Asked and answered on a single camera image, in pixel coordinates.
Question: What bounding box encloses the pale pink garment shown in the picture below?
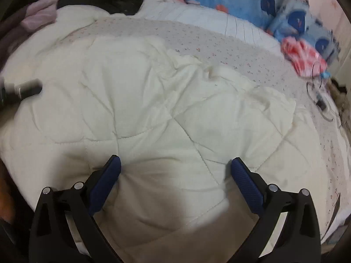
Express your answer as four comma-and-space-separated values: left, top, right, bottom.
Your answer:
21, 0, 59, 30

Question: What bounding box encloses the white ribbed mattress pad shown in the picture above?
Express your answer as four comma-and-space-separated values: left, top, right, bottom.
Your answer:
136, 0, 280, 57

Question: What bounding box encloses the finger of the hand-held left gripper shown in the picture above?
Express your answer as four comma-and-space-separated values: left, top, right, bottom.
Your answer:
14, 78, 43, 100

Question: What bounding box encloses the brown fluffy object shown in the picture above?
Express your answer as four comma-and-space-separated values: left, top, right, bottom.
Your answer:
326, 78, 351, 129

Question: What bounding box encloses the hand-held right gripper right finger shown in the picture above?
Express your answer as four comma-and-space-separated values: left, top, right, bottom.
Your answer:
231, 157, 322, 263

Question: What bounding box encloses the red and pink cloth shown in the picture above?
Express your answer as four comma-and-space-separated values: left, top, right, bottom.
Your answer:
280, 37, 331, 78

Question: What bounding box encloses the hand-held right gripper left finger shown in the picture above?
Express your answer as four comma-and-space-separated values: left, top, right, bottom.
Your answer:
29, 155, 122, 263

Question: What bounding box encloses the cream quilted comforter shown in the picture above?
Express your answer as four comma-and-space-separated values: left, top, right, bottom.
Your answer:
0, 5, 333, 263

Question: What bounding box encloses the dark purple garment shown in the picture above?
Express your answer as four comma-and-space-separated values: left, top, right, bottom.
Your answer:
0, 0, 52, 69

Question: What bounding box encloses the black charger with cable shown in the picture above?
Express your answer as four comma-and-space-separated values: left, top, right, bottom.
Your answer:
306, 60, 343, 129

